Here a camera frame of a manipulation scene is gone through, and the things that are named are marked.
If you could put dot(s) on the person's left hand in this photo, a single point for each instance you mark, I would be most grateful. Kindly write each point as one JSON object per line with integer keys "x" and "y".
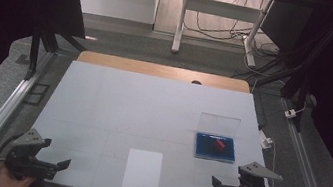
{"x": 10, "y": 181}

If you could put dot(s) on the small red block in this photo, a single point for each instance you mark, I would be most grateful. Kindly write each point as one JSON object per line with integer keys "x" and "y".
{"x": 220, "y": 144}

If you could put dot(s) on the large white table cover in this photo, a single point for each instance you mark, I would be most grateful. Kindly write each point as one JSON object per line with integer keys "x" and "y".
{"x": 138, "y": 109}

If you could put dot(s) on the white paper sheet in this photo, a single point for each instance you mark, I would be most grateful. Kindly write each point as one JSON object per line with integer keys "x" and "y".
{"x": 142, "y": 174}

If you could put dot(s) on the black metal stand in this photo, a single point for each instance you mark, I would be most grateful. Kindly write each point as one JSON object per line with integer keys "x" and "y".
{"x": 38, "y": 49}
{"x": 302, "y": 78}

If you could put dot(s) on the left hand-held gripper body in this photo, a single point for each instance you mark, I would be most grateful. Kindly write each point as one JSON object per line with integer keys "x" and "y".
{"x": 23, "y": 153}

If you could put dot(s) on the blue box with clear lid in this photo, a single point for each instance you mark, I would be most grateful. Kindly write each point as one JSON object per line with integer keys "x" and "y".
{"x": 216, "y": 142}

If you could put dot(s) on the white desk frame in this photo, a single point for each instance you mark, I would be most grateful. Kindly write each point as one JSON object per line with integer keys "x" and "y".
{"x": 221, "y": 9}

